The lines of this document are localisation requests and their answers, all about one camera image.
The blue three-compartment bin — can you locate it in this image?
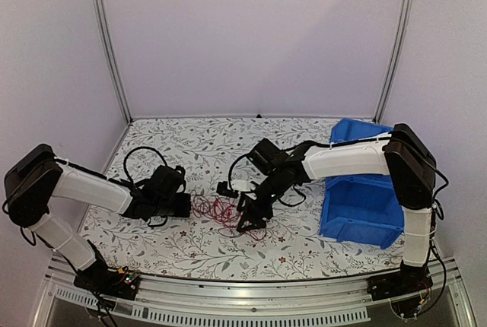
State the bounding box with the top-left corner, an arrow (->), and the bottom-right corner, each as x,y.
318,117 -> 406,249

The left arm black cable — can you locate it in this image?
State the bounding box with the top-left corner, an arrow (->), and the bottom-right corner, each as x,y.
123,146 -> 170,228

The aluminium frame post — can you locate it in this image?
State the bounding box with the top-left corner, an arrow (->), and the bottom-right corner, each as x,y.
373,0 -> 413,124
93,0 -> 133,125

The left aluminium frame post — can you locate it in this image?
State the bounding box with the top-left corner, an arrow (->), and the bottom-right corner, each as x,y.
93,0 -> 133,125

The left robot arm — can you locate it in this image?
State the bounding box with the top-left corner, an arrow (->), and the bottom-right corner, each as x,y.
3,144 -> 191,292

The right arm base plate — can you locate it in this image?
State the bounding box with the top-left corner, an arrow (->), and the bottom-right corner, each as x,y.
367,271 -> 433,301

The right aluminium frame post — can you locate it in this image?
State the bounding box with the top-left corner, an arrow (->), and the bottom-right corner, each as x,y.
373,0 -> 413,124

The red cable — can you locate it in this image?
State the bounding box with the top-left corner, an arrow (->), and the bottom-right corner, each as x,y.
189,189 -> 275,246

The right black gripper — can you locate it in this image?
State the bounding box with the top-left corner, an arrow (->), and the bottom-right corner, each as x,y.
235,170 -> 287,233

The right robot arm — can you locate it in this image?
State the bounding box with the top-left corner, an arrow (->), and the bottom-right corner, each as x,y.
229,123 -> 442,294

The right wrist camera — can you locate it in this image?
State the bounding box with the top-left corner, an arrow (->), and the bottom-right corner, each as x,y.
216,179 -> 256,200

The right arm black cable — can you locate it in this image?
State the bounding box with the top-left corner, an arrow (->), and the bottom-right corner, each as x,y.
227,154 -> 307,207

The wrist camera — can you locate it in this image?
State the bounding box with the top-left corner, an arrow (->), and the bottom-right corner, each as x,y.
216,179 -> 256,200
174,165 -> 186,193

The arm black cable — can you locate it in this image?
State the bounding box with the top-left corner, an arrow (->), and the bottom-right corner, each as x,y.
123,146 -> 170,228
227,154 -> 307,207

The aluminium front rail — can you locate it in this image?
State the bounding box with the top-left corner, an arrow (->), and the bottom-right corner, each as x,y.
32,254 -> 476,327

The floral table mat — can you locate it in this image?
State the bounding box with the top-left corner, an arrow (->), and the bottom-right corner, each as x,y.
79,116 -> 427,281

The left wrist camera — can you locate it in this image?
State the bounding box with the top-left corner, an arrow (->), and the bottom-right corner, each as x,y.
174,165 -> 186,193

